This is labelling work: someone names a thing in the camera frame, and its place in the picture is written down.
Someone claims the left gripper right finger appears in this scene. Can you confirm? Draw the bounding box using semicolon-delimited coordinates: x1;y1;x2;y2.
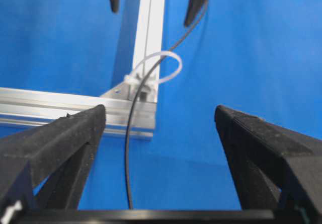
214;105;321;211

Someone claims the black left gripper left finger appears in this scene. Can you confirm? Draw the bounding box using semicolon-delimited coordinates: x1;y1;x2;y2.
1;105;106;209

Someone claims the black USB wire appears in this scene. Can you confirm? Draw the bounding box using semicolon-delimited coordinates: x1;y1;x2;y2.
125;0;211;209

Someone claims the white zip tie loop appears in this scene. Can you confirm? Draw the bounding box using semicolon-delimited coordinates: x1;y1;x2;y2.
124;50;183;88

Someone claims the aluminium extrusion frame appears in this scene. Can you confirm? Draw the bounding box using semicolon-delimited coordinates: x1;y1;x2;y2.
1;0;168;139

